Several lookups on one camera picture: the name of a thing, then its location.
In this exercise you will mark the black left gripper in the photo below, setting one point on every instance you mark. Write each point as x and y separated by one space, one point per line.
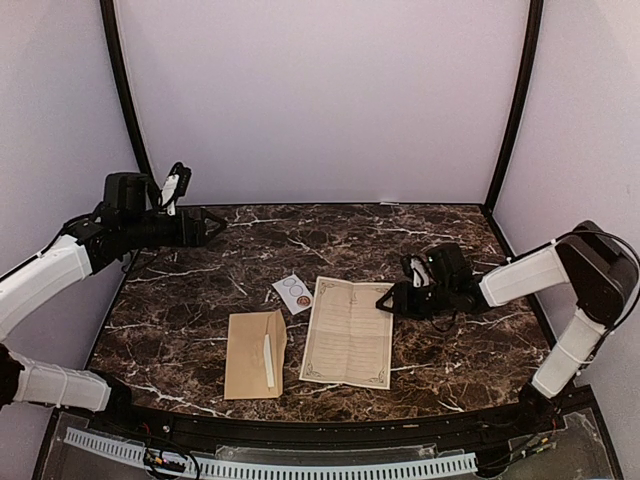
197 239

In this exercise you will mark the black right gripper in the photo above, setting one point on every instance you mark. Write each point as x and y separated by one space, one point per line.
404 302

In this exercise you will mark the cream letter sheet ornate border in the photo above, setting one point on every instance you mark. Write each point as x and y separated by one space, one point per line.
268 362

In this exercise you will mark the brown kraft envelope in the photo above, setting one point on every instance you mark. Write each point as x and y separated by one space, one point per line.
244 370

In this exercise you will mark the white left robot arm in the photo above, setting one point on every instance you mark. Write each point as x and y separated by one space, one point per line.
134 214

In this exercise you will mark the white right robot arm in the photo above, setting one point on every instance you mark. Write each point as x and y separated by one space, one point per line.
586 281

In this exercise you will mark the white sticker sheet wax seal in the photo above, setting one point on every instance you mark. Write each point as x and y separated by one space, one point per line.
294 294

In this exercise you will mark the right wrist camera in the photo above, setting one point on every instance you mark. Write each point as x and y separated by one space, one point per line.
416 270

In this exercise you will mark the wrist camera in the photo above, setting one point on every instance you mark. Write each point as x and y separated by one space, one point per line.
416 270
174 187

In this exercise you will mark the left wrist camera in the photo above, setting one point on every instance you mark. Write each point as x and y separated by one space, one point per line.
174 187

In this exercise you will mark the black front rail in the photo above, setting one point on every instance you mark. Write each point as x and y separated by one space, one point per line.
484 428

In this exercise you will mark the white slotted cable duct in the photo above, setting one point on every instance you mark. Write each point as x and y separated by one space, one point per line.
261 463

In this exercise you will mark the black frame post left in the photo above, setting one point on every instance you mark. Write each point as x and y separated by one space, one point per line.
123 86

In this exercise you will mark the black frame post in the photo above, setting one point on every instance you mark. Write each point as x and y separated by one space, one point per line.
123 86
520 93

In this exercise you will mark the black frame post right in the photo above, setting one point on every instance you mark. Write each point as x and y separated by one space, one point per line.
520 93

